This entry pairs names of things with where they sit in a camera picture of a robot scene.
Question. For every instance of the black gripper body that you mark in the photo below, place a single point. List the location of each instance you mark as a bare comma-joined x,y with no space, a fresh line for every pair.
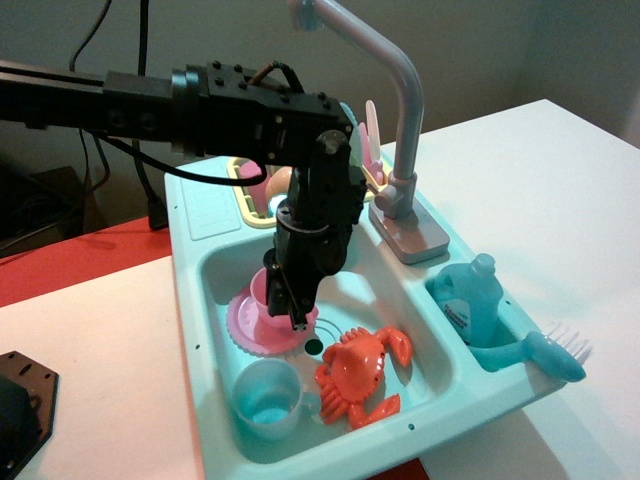
304,254

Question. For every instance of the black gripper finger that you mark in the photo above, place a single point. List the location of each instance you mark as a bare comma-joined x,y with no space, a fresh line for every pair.
291,294

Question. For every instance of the pink toy cup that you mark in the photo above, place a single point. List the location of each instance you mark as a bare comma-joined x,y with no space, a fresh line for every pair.
257,295

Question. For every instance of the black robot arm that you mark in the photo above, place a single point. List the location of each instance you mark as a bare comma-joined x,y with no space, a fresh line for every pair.
225,110

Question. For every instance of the blue toy cup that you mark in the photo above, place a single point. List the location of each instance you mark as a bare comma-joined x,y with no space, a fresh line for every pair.
269,399

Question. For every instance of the teal toy sink unit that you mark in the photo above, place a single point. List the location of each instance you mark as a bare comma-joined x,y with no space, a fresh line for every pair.
444,391

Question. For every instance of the pink toy plate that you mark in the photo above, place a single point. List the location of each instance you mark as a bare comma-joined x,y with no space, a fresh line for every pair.
255,331

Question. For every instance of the beige toy egg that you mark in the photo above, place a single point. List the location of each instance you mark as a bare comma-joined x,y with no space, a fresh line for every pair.
278,183

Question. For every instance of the pink tumbler in rack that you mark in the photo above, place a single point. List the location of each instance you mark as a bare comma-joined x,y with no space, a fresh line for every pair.
256,193

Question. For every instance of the yellow dish rack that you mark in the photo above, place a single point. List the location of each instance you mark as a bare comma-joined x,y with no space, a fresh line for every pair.
256,220

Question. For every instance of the orange toy crab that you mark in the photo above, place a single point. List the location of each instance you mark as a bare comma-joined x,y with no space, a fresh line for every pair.
353,369

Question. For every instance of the grey toy faucet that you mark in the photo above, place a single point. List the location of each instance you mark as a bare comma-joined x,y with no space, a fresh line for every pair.
401,219

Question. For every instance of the pink utensil in rack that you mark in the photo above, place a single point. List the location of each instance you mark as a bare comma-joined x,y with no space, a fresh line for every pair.
377,172

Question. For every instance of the teal plate in rack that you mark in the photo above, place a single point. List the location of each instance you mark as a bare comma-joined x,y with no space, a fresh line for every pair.
355,142

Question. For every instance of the pink plate in rack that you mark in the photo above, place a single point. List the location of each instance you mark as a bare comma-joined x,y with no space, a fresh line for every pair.
370,136

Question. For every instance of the blue toy soap bottle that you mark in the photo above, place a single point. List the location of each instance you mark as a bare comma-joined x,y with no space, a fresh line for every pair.
468,294

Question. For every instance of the dark box in background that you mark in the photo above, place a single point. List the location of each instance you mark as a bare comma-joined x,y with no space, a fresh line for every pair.
44,208

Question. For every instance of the blue toy dish brush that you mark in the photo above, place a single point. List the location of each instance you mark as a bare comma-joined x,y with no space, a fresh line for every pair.
560,353

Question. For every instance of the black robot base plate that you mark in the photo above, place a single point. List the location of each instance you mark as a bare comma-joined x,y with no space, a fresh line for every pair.
28,403

